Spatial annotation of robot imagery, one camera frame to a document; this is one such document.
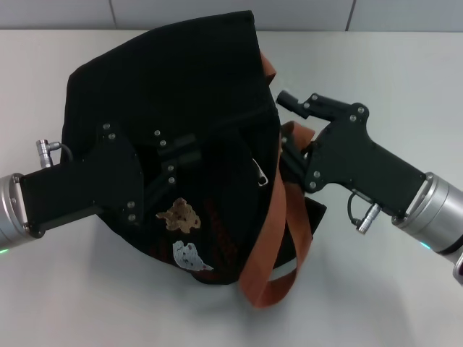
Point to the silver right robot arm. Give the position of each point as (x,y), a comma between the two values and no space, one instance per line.
(434,217)

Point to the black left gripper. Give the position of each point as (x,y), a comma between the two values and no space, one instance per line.
(90,184)

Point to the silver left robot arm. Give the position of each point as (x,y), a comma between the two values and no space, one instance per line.
(11,209)

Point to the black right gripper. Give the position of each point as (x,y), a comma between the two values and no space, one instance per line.
(354,159)

